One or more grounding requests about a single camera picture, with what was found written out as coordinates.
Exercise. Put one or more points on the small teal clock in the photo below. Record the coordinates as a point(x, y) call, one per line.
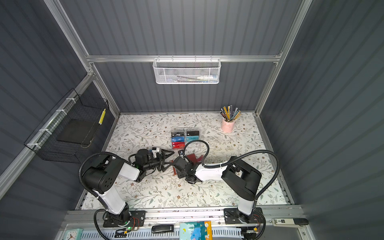
point(73, 234)

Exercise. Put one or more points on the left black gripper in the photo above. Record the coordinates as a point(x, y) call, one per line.
point(164, 157)

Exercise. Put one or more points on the black pad in basket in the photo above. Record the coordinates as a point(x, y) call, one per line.
point(78, 132)

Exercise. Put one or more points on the black stapler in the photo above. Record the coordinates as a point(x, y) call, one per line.
point(159, 229)

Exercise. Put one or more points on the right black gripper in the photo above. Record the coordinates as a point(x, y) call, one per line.
point(180, 175)

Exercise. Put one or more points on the markers in white basket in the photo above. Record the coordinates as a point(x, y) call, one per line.
point(203, 79)

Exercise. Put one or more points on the clear plastic organizer box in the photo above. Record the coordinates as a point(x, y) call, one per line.
point(179, 135)

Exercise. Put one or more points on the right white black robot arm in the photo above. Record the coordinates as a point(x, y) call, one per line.
point(241, 177)

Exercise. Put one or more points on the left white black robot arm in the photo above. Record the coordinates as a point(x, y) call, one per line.
point(99, 171)

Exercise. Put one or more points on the yellow tag on basket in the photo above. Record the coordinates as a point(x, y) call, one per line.
point(101, 119)

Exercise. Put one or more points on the blue credit card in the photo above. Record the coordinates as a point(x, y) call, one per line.
point(192, 138)

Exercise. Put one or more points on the pens in pink cup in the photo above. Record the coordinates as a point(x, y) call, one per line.
point(230, 114)

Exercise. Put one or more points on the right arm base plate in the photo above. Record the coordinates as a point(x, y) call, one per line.
point(234, 216)

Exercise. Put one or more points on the pink pen cup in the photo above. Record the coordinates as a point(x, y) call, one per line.
point(227, 127)

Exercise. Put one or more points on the colourful picture book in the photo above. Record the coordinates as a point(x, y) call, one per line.
point(196, 231)

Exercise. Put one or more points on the black wire wall basket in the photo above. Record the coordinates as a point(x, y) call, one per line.
point(43, 141)

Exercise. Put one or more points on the white wire mesh basket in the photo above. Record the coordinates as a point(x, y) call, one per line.
point(166, 72)

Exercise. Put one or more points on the red card holder wallet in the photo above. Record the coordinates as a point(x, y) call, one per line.
point(191, 158)

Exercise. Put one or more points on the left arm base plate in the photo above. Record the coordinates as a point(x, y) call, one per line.
point(125, 219)

